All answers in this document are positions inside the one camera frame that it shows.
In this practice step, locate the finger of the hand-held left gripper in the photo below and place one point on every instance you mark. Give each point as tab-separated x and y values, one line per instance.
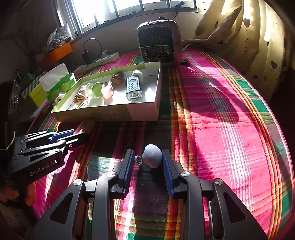
76	140
63	134

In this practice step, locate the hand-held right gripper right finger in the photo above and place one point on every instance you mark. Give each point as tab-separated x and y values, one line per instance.
167	173

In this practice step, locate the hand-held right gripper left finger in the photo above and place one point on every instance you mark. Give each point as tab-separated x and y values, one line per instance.
128	173

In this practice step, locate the brown textured walnut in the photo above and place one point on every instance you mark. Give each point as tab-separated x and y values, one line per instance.
116	79
79	98

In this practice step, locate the green cardboard box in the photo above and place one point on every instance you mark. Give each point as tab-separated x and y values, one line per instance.
110	114

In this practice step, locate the white round gadget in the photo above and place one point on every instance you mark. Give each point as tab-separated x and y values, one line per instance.
83	88

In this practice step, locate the white and green spool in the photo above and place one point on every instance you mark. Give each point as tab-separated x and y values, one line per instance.
98	90

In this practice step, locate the black bike light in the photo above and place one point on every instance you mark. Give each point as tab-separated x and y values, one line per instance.
133	88

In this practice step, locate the white round brush head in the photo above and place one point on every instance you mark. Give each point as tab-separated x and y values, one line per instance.
137	73

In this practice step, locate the person's left hand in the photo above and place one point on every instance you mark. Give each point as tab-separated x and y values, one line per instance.
30	196

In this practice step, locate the crumpled white tissue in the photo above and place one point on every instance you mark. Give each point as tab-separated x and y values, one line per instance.
60	97

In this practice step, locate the green tissue pack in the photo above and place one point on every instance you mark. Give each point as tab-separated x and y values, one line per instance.
60	84

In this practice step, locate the striped box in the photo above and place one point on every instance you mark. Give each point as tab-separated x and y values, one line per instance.
30	88

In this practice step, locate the orange box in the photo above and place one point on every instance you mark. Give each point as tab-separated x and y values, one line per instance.
58	53

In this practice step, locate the black power adapter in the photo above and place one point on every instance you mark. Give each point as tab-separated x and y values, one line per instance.
87	56

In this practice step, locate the white power strip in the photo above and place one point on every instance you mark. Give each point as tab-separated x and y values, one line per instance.
108	57

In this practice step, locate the pile of plastic bags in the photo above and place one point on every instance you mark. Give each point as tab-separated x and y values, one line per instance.
57	39

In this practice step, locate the small black plug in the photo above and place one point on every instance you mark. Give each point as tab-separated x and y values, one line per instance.
185	61

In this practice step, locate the barred window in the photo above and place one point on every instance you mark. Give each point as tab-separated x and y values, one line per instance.
92	11

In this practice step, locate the grey desktop fan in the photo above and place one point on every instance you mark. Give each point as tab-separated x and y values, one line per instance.
159	41

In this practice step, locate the heart-print curtain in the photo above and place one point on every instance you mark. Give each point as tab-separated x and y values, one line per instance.
253	34

